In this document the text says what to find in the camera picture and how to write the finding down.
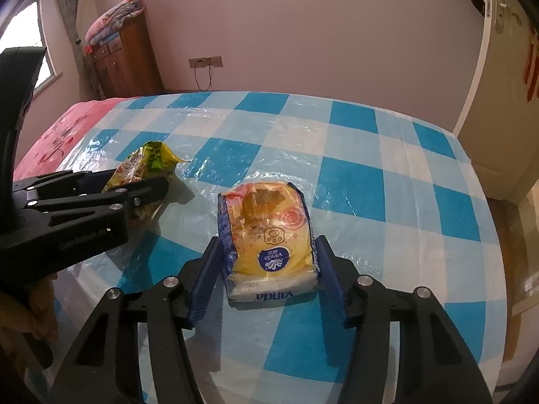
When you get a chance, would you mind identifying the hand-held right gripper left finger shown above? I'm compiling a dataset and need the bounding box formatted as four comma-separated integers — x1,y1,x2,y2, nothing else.
48,236,222,404

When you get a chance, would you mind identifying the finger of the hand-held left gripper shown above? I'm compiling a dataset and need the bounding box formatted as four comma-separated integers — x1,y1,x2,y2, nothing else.
12,167,118,210
42,177,169,225

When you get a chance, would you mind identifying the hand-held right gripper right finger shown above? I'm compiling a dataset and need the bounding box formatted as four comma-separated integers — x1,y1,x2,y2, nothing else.
314,235,493,404

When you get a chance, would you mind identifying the yellow snack packet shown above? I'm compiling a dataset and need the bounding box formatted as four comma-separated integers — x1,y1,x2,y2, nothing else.
101,141,190,220

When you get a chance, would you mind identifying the yellow blue tissue pack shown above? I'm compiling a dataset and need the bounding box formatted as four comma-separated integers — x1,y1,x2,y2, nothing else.
217,181,323,304

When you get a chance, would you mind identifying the person's left hand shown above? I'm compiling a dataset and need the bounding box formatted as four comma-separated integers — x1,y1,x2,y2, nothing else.
0,273,60,343

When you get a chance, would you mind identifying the pink blanket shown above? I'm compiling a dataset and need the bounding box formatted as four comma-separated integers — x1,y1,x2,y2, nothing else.
12,97,139,181

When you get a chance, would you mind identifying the window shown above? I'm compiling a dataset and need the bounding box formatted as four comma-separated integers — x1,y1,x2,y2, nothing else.
0,0,64,95

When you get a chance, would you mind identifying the blue checked tablecloth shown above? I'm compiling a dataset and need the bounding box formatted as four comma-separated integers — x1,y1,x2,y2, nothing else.
55,91,506,404

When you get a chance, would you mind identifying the wooden cabinet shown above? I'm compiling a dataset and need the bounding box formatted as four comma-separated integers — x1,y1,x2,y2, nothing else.
89,12,165,99

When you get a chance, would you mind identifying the grey curtain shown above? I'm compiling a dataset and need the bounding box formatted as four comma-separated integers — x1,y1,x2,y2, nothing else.
55,0,102,97

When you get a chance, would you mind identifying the folded floral quilt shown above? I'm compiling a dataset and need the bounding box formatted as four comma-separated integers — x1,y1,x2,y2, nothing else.
85,0,147,47

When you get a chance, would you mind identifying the white door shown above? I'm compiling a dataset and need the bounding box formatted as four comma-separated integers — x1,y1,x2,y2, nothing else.
452,0,539,200

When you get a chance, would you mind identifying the red hanging decoration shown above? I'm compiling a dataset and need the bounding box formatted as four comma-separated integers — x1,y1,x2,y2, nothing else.
522,25,539,104

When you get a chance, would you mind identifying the black cable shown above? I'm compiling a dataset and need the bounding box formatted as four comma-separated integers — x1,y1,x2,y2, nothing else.
194,66,212,92

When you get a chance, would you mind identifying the wall socket panel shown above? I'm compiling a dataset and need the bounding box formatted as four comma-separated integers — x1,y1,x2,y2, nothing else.
188,56,222,69

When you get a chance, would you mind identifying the metal door handle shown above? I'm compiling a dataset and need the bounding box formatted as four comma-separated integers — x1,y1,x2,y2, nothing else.
482,0,525,34

